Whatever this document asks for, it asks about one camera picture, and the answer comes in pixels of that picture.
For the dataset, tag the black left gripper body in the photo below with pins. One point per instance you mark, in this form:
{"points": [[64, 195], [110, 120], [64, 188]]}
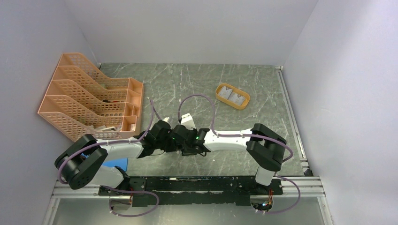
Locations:
{"points": [[168, 144]]}

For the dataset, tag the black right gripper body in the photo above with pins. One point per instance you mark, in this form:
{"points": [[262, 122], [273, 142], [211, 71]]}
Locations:
{"points": [[188, 147]]}

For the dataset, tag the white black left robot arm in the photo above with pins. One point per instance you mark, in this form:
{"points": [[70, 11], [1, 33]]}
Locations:
{"points": [[82, 163]]}

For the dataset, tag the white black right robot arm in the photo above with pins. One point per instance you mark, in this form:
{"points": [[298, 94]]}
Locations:
{"points": [[265, 146]]}

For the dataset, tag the white card in tray left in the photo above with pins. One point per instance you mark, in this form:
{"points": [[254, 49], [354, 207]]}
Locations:
{"points": [[225, 92]]}

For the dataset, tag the orange oval tray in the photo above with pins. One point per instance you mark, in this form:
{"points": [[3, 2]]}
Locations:
{"points": [[236, 90]]}

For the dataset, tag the orange mesh file organizer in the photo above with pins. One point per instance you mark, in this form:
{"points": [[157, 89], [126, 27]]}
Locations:
{"points": [[80, 100]]}

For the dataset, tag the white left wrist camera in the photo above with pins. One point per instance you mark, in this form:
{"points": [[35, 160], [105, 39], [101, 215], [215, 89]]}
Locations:
{"points": [[167, 120]]}

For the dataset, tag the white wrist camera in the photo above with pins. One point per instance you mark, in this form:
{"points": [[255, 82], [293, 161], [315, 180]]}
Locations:
{"points": [[167, 120], [187, 121]]}

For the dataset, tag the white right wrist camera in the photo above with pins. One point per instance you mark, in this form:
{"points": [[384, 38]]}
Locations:
{"points": [[187, 121]]}

